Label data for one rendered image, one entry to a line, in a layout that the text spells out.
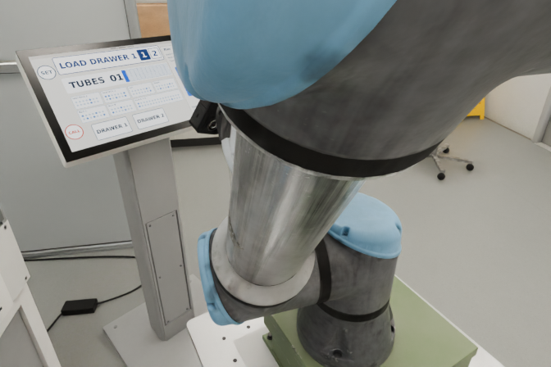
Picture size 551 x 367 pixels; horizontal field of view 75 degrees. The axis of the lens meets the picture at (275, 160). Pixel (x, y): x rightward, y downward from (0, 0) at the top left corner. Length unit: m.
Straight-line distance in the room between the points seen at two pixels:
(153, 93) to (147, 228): 0.47
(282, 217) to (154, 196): 1.07
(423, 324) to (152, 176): 0.90
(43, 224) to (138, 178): 1.14
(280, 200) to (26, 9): 1.75
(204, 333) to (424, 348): 0.38
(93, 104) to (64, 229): 1.29
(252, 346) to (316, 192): 0.57
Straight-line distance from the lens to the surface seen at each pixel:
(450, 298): 2.02
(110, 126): 1.06
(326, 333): 0.56
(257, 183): 0.20
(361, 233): 0.44
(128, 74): 1.14
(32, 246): 2.40
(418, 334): 0.66
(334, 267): 0.45
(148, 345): 1.71
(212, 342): 0.75
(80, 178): 2.08
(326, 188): 0.18
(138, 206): 1.27
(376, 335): 0.57
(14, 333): 0.94
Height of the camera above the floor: 1.35
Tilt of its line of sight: 26 degrees down
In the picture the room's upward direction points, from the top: straight up
